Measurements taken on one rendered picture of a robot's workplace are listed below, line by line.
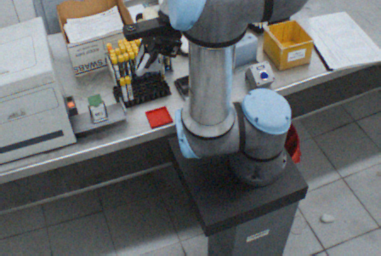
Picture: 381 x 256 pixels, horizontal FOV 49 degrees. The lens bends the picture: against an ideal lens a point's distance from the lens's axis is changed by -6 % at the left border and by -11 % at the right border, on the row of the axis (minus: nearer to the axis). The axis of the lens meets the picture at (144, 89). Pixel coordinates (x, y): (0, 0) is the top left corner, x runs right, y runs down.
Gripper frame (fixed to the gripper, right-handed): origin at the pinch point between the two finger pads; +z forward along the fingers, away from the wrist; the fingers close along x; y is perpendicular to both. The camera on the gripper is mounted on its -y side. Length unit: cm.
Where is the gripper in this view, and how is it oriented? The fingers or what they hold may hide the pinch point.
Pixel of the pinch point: (137, 71)
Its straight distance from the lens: 127.1
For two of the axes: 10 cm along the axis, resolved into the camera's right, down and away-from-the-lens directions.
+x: -3.1, -6.3, 7.1
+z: -3.7, 7.7, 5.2
